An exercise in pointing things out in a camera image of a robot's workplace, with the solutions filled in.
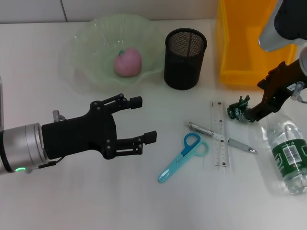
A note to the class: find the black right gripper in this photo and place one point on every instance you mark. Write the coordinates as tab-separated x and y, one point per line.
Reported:
280	81

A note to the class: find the black mesh pen holder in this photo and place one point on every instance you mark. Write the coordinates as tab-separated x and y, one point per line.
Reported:
183	69

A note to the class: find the green glass fruit plate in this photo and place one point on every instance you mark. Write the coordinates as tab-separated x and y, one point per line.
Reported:
96	43

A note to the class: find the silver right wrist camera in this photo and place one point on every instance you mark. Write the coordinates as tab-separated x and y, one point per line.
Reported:
287	21

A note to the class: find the blue scissors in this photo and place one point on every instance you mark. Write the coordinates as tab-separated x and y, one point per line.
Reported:
177	161

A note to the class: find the yellow plastic bin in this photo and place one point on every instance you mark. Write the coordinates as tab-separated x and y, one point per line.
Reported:
239	60

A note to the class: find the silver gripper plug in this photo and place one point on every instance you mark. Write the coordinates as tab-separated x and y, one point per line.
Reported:
57	115
298	89

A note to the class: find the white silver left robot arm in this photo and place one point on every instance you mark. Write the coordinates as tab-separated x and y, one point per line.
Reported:
21	148

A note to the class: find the silver ballpoint pen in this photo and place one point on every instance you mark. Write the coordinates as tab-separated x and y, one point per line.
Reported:
200	129

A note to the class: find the pink toy peach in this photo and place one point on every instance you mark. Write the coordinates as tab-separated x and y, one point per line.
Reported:
127	62

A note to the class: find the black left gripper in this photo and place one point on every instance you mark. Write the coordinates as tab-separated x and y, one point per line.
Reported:
76	134

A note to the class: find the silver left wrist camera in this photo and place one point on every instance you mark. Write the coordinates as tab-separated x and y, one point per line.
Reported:
1	103

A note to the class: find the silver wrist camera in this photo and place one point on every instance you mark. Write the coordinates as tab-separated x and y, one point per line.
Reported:
287	21
1	103

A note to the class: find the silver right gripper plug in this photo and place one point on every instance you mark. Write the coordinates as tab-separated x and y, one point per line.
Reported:
298	89

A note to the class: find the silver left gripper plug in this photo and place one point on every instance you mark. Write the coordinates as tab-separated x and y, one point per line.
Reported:
57	115

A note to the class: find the transparent plastic ruler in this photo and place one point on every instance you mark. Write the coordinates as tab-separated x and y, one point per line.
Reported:
220	153

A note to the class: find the clear green-label water bottle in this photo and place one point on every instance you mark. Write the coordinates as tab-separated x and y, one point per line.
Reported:
287	153

